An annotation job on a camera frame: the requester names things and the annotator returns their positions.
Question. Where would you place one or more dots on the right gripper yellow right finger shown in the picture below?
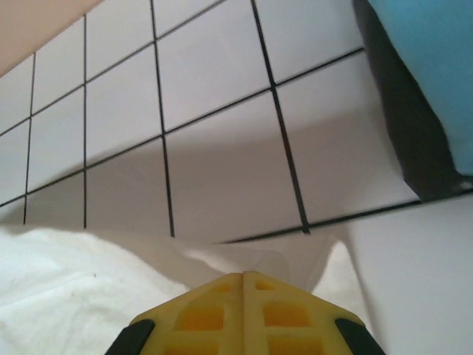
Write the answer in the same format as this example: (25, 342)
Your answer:
(288, 325)

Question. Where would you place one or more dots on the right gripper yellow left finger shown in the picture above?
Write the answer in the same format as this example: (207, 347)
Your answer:
(207, 325)

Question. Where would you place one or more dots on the white t-shirt with robot print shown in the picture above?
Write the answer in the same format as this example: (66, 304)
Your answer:
(74, 288)

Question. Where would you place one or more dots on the dark grey folded t-shirt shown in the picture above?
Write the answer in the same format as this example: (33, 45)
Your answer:
(406, 129)

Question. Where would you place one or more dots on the light blue folded t-shirt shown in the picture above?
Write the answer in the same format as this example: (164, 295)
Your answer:
(436, 74)

